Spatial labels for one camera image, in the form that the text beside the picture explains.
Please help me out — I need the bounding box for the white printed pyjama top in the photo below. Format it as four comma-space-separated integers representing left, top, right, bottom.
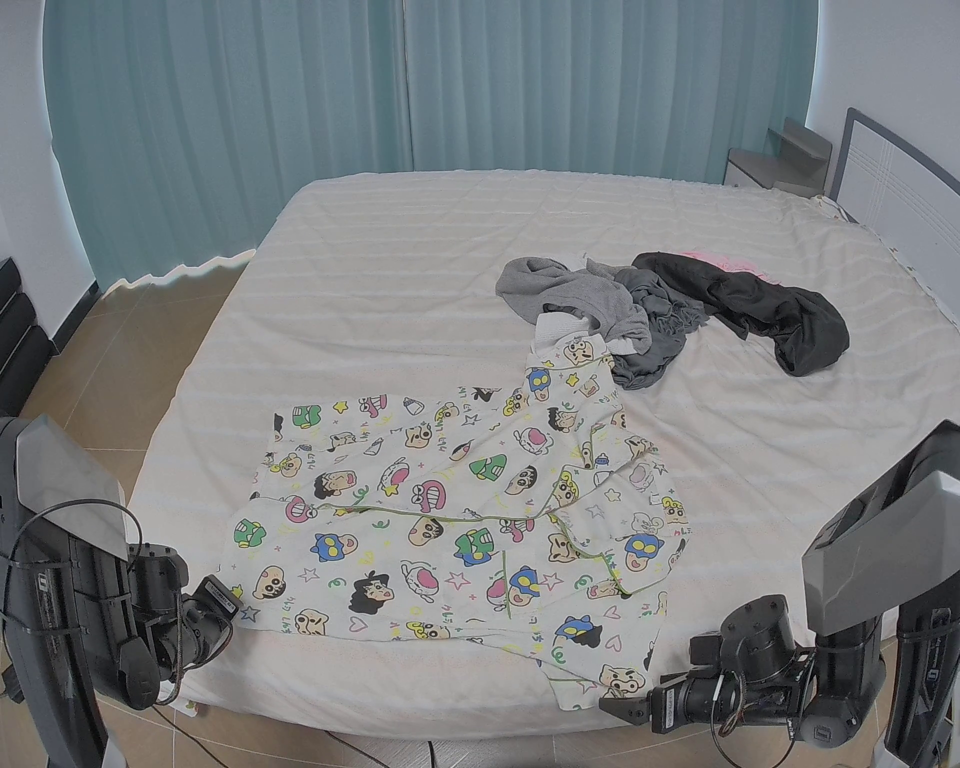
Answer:
216, 335, 695, 712

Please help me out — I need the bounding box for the blue-green curtain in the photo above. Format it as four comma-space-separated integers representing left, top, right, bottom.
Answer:
405, 0, 820, 185
43, 0, 412, 292

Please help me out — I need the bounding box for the black garment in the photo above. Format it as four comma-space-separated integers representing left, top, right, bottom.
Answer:
632, 251, 851, 378

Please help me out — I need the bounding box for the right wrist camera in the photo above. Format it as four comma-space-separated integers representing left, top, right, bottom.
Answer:
688, 632, 727, 671

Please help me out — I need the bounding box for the bed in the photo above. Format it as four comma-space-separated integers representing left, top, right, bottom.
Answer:
123, 105, 960, 732

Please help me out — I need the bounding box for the black cable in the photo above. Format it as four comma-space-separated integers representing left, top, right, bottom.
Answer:
7, 501, 145, 571

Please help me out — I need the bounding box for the white garment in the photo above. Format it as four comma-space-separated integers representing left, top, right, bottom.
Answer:
531, 313, 639, 359

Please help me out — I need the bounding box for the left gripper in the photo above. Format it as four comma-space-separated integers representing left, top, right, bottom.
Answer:
178, 573, 241, 669

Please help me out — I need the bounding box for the grey bedside table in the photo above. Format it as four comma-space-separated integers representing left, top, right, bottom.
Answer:
723, 116, 834, 198

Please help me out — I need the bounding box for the light grey knit garment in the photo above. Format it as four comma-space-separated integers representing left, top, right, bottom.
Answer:
495, 255, 652, 357

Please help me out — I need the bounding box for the pink garment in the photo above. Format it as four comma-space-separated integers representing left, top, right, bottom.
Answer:
678, 249, 760, 275

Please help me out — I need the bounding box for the black padded bench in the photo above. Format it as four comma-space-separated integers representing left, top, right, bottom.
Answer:
0, 257, 57, 444

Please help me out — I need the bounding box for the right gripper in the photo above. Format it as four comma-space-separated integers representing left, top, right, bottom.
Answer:
597, 675, 725, 735

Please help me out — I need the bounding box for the dark grey garment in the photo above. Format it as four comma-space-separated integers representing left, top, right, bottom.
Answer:
592, 258, 712, 391

